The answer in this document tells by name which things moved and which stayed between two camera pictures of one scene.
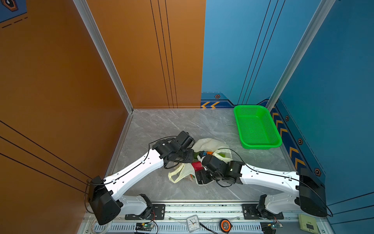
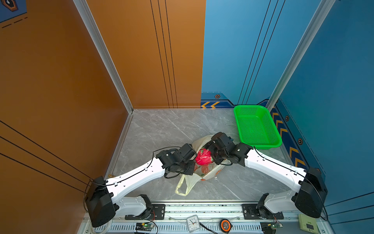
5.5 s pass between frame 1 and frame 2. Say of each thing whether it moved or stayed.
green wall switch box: stayed
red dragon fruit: moved
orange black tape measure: stayed
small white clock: stayed
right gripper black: moved
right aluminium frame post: stayed
